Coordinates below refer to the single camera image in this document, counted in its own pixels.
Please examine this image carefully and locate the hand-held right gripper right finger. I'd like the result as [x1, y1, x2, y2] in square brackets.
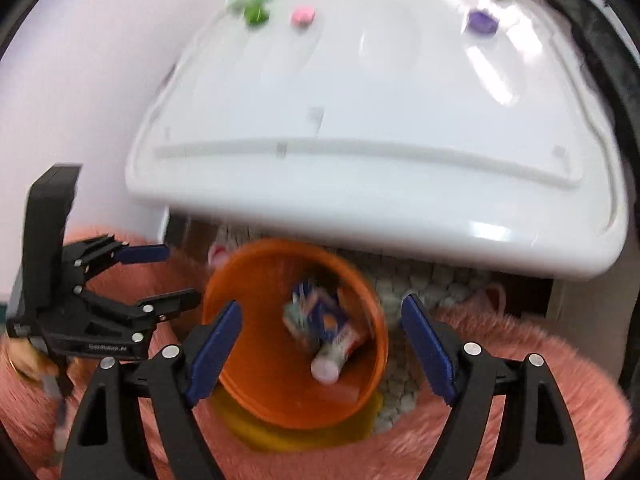
[401, 294, 586, 480]

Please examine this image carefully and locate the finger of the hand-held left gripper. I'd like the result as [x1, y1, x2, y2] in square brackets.
[62, 235, 172, 291]
[79, 287, 202, 334]

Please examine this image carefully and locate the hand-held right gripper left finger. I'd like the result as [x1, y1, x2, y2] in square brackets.
[60, 300, 244, 480]

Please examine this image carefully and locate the orange plastic bin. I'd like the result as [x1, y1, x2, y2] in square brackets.
[201, 238, 390, 431]

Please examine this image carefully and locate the white red tube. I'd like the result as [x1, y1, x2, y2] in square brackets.
[310, 325, 372, 386]

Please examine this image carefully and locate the person's left hand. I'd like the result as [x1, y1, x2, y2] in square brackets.
[0, 335, 48, 386]

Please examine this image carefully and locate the pink white small cap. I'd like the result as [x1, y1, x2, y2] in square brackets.
[207, 242, 234, 269]

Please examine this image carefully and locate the yellow bowl under bucket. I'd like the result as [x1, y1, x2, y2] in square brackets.
[210, 387, 386, 454]

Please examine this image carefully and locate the pink fluffy rug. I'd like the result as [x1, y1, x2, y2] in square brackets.
[0, 225, 633, 480]

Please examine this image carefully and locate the white plastic table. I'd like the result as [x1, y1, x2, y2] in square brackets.
[125, 0, 630, 283]

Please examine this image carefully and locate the dark green toy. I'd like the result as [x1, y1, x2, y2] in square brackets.
[243, 4, 272, 27]

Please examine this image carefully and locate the purple small object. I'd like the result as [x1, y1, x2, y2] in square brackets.
[466, 8, 500, 36]

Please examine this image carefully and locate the black cloth with printed band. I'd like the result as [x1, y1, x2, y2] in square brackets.
[530, 0, 640, 201]

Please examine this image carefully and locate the grey cord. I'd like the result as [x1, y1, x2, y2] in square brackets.
[49, 374, 72, 450]

